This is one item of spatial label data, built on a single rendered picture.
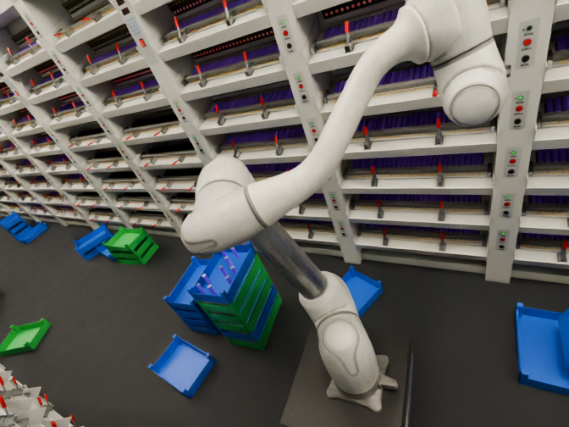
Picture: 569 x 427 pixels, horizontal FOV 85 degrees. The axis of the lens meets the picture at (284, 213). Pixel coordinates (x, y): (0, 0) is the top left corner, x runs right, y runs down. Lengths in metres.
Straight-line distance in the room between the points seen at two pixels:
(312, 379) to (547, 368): 0.87
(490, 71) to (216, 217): 0.54
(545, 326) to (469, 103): 1.21
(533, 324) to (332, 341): 0.95
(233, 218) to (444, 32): 0.49
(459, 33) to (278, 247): 0.62
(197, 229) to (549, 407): 1.32
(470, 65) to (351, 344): 0.73
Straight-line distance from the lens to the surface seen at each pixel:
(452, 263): 1.78
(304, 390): 1.26
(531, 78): 1.21
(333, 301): 1.07
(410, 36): 0.64
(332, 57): 1.24
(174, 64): 1.72
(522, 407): 1.52
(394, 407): 1.18
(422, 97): 1.22
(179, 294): 1.88
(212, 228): 0.64
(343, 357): 0.98
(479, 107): 0.63
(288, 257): 0.92
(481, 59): 0.67
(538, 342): 1.64
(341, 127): 0.61
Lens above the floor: 1.40
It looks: 35 degrees down
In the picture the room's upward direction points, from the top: 23 degrees counter-clockwise
